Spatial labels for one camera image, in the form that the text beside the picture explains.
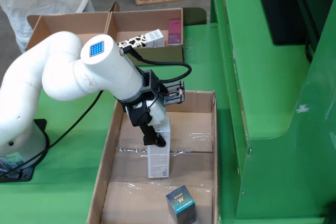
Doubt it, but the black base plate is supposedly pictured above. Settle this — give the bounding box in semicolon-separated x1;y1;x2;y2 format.
0;119;50;183

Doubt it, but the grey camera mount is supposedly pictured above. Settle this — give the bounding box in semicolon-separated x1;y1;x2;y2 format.
117;69;185;106

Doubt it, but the large shallow cardboard tray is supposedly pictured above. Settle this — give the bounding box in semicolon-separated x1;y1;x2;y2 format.
86;90;219;224

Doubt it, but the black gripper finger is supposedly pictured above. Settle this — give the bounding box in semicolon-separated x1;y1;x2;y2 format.
125;100;167;148

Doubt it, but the blue box with W print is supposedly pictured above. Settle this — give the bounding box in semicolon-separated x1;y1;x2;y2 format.
165;184;196;224

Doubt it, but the black power cable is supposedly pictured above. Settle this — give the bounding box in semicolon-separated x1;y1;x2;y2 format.
0;90;104;179

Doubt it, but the black flat monitor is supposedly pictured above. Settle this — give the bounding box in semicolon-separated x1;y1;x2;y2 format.
253;0;321;46

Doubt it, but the black cable loop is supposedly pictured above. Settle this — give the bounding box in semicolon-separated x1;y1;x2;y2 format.
304;36;316;63

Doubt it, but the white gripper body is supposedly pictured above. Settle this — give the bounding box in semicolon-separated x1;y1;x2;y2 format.
149;100;166;126

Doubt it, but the cow print carton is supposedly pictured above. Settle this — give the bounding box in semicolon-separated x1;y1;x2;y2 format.
117;29;165;49

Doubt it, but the tall white product box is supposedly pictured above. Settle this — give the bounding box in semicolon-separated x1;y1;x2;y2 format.
146;115;171;179

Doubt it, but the empty cardboard box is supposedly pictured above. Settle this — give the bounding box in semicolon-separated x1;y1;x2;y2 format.
25;11;111;51

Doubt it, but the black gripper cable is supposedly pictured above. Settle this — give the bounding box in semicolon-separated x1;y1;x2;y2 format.
119;45;192;80

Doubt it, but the pink product box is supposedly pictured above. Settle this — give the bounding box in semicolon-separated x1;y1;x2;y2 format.
167;19;183;46

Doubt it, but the cardboard box with olive flap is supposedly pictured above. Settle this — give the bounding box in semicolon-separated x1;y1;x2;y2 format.
104;1;207;67

